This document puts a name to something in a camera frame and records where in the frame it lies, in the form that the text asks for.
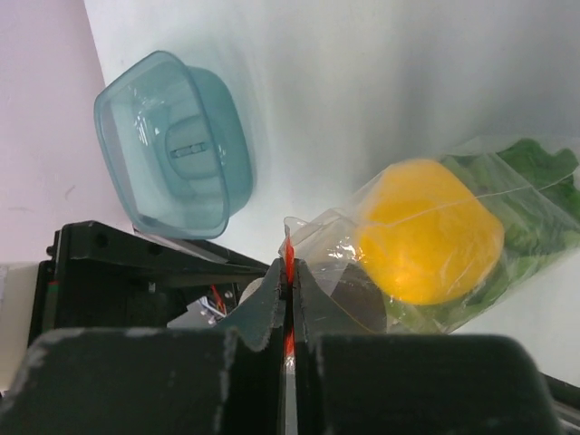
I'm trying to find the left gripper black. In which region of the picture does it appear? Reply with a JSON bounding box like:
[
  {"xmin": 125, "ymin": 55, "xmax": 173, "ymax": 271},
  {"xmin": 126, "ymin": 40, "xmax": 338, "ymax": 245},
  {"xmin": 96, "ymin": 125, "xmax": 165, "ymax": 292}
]
[{"xmin": 29, "ymin": 221, "xmax": 268, "ymax": 335}]

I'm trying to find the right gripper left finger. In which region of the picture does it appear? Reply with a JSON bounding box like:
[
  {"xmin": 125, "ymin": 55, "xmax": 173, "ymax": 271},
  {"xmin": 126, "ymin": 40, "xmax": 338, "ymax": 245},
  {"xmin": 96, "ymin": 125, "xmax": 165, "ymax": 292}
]
[{"xmin": 1, "ymin": 259, "xmax": 286, "ymax": 434}]

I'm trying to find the clear zip top bag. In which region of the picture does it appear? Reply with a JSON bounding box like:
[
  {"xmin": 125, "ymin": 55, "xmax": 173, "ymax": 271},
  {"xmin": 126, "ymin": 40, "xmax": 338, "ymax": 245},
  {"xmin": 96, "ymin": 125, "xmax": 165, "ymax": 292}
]
[{"xmin": 279, "ymin": 136, "xmax": 579, "ymax": 334}]

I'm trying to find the teal plastic container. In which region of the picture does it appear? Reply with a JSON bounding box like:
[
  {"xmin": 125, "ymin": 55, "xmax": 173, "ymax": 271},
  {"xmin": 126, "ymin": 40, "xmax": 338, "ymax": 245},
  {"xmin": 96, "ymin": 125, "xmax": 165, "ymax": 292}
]
[{"xmin": 93, "ymin": 51, "xmax": 253, "ymax": 239}]

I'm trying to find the fake green lettuce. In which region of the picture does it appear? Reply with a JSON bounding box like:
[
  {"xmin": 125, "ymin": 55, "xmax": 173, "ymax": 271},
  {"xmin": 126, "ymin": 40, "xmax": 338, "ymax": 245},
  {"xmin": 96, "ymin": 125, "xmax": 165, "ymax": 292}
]
[{"xmin": 384, "ymin": 138, "xmax": 579, "ymax": 334}]

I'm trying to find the fake yellow lemon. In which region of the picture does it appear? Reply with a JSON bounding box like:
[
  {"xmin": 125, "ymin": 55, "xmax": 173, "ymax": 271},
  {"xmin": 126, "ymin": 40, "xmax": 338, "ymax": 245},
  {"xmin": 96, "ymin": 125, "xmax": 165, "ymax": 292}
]
[{"xmin": 355, "ymin": 159, "xmax": 505, "ymax": 305}]

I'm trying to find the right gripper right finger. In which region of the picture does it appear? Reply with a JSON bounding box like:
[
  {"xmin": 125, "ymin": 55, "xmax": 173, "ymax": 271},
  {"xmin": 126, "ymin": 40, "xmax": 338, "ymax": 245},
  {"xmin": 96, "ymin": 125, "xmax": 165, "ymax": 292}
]
[{"xmin": 293, "ymin": 260, "xmax": 564, "ymax": 434}]

